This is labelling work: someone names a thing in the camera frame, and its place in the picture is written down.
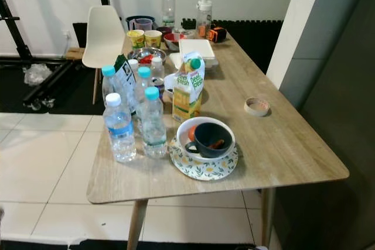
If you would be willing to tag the black metal stand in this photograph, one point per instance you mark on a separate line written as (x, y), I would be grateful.
(35, 95)

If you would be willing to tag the crumpled clear plastic bag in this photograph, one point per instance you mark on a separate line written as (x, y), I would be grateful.
(37, 74)

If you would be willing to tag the black floor mat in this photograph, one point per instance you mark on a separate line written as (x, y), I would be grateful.
(70, 95)

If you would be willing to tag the teal cap water bottle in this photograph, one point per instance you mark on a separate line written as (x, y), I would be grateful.
(154, 124)
(144, 83)
(109, 83)

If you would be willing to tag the white cap water bottle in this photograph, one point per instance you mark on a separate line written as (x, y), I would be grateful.
(120, 130)

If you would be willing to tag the white plastic chair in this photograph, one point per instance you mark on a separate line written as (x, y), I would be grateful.
(102, 39)

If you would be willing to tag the dark green white carton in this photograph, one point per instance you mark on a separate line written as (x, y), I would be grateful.
(126, 77)

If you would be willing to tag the yellow paper cup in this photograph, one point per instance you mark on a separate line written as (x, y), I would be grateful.
(153, 38)
(136, 39)

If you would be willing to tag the dark blue bucket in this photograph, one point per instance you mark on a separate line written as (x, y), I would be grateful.
(133, 20)

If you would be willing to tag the small white cap bottle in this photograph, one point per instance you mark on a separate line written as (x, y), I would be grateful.
(157, 67)

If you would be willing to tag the metal bowl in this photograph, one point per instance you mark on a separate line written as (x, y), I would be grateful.
(155, 54)

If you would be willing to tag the clear measuring jug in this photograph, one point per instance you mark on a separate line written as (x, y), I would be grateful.
(143, 25)

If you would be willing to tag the white bowl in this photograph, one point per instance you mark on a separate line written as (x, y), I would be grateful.
(184, 128)

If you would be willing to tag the red bowl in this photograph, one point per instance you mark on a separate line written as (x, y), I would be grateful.
(173, 41)

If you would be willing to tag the yellow green juice carton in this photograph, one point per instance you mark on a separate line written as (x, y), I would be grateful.
(186, 98)

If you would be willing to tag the orange fruit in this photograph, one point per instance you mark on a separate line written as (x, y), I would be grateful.
(191, 133)

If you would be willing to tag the tall clear bottle green cap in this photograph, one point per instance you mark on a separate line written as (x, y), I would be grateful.
(168, 7)

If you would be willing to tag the white square container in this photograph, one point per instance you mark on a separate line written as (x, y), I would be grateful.
(197, 50)

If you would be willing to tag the dark grey mug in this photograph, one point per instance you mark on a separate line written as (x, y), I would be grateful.
(208, 134)

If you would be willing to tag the floral pattern plate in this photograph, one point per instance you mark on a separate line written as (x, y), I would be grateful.
(205, 171)

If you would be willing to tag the clear pitcher white lid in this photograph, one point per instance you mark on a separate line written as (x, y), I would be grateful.
(204, 19)

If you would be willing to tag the black orange round object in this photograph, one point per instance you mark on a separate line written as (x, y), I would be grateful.
(218, 34)

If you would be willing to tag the beige tape roll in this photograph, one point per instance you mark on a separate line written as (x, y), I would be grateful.
(249, 107)

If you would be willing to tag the light wooden table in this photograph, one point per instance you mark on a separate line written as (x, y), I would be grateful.
(281, 144)

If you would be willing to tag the black foam wall panel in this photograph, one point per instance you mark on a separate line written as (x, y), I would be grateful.
(255, 39)

